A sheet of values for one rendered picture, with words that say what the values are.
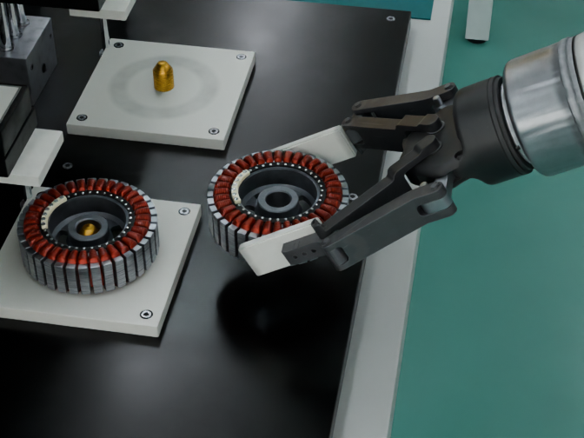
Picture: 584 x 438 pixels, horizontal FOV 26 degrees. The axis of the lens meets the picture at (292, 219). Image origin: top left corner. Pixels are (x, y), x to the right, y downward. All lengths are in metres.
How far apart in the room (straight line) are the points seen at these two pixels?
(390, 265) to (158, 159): 0.24
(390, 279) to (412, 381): 0.94
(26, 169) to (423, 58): 0.51
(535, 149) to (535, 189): 1.49
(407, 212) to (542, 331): 1.22
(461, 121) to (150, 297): 0.28
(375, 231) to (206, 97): 0.36
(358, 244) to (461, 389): 1.11
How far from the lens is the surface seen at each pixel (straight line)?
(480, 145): 0.90
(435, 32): 1.38
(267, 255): 0.96
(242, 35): 1.33
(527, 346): 2.08
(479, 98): 0.91
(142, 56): 1.28
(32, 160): 0.99
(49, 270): 1.00
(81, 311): 1.00
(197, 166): 1.15
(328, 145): 1.03
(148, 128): 1.18
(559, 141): 0.89
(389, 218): 0.90
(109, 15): 1.17
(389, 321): 1.03
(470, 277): 2.18
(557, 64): 0.89
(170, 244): 1.05
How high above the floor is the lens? 1.48
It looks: 40 degrees down
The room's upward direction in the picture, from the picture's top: straight up
